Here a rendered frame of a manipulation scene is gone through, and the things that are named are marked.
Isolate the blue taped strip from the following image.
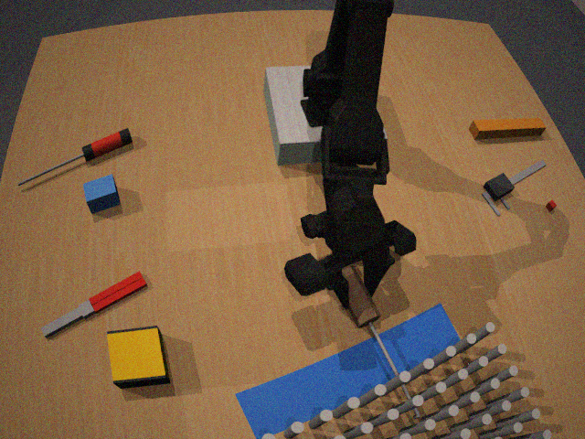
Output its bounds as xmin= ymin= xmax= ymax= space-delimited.
xmin=235 ymin=303 xmax=460 ymax=439

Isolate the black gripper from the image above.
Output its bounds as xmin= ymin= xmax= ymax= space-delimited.
xmin=284 ymin=214 xmax=417 ymax=309

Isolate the orange rectangular block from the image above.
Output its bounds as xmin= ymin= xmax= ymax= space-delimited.
xmin=468 ymin=118 xmax=547 ymax=140

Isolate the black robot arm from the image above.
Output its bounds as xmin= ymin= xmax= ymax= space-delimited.
xmin=301 ymin=0 xmax=394 ymax=252

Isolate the blue block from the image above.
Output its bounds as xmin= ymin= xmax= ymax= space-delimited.
xmin=83 ymin=174 xmax=120 ymax=214

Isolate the small red cube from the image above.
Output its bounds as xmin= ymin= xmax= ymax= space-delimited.
xmin=546 ymin=200 xmax=557 ymax=212

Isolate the red and black screwdriver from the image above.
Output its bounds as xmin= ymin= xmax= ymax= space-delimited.
xmin=17 ymin=128 xmax=133 ymax=186

